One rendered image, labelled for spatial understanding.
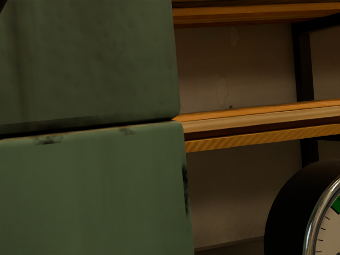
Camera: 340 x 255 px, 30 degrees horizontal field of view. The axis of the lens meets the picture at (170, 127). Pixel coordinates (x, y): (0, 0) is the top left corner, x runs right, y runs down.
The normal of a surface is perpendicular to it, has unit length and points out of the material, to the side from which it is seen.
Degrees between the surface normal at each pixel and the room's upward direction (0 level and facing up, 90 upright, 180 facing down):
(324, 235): 90
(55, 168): 90
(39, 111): 90
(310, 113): 91
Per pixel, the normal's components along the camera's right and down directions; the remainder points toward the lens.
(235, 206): 0.35, 0.02
